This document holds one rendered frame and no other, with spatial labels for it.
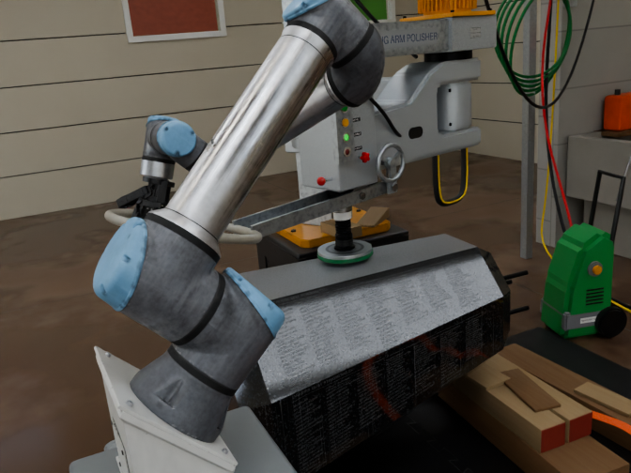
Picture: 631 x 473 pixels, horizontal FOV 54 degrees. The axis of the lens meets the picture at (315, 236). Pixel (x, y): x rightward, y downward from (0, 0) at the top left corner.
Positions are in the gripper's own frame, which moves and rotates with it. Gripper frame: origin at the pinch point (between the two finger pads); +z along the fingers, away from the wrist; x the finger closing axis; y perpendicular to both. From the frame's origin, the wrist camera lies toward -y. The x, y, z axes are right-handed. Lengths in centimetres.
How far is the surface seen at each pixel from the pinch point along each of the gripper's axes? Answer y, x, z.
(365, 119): 39, 69, -51
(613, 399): 146, 132, 41
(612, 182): 148, 327, -60
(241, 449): 55, -35, 30
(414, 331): 70, 68, 20
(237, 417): 48, -25, 28
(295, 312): 33, 47, 18
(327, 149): 29, 62, -38
